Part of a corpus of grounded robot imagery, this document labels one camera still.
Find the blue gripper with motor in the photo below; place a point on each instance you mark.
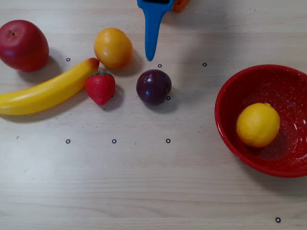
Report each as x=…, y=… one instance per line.
x=153, y=17

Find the yellow toy lemon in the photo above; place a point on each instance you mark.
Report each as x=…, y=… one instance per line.
x=257, y=125

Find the red speckled bowl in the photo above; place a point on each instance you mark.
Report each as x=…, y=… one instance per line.
x=287, y=91

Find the orange toy fruit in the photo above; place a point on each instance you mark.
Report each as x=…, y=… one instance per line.
x=112, y=48

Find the dark purple toy plum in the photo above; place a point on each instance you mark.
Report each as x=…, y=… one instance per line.
x=153, y=86

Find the red toy strawberry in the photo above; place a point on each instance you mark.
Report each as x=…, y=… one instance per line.
x=100, y=87

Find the yellow toy banana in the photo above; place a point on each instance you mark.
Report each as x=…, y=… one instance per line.
x=43, y=93

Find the red toy apple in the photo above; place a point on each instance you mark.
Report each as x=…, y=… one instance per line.
x=22, y=45

